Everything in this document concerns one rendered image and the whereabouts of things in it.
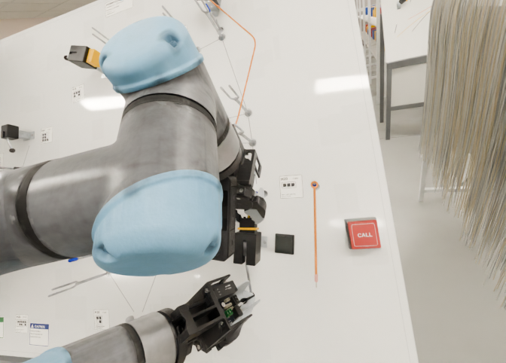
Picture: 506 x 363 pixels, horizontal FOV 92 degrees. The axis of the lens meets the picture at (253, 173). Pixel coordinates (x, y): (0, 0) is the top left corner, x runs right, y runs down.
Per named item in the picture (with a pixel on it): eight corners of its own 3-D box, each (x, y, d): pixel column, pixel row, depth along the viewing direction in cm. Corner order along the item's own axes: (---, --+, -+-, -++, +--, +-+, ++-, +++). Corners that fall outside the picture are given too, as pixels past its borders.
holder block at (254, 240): (239, 258, 49) (233, 263, 45) (241, 230, 49) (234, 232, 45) (260, 260, 47) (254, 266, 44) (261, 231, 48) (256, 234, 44)
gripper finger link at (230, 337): (251, 327, 42) (215, 352, 35) (246, 332, 43) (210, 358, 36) (238, 302, 45) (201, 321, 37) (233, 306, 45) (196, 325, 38)
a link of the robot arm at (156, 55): (74, 89, 16) (101, 25, 21) (163, 172, 25) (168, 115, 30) (184, 55, 15) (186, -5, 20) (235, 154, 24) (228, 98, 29)
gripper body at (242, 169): (264, 169, 42) (247, 121, 32) (257, 215, 38) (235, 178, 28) (224, 168, 45) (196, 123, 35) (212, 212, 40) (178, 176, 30)
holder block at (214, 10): (189, 0, 64) (169, -31, 56) (227, -1, 61) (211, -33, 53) (185, 16, 64) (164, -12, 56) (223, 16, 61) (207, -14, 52)
